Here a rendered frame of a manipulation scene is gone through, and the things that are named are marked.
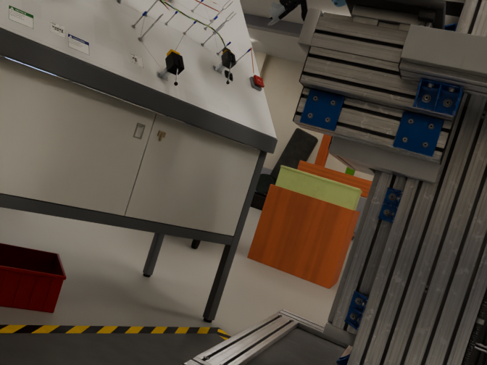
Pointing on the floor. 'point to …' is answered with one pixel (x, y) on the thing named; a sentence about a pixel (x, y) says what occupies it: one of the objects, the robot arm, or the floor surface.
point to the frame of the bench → (154, 232)
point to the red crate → (30, 278)
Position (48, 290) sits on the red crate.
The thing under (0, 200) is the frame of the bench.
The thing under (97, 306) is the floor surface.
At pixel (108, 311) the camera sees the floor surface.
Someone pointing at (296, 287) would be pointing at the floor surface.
